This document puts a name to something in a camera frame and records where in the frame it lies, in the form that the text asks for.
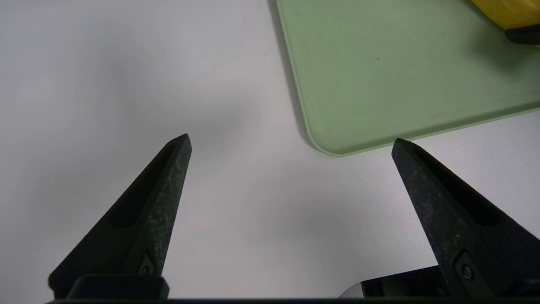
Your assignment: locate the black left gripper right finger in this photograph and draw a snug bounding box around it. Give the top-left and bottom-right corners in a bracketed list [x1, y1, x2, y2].
[391, 138, 540, 297]

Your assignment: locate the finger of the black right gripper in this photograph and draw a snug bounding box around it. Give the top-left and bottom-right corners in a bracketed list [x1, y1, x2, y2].
[505, 24, 540, 46]

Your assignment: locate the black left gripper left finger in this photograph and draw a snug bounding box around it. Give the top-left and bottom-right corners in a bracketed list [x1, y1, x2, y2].
[49, 134, 192, 299]

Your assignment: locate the yellow banana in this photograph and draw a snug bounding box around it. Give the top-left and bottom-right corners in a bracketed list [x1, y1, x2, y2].
[470, 0, 540, 30]

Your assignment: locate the light green plastic tray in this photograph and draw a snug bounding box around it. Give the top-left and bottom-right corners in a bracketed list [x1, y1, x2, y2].
[276, 0, 540, 157]

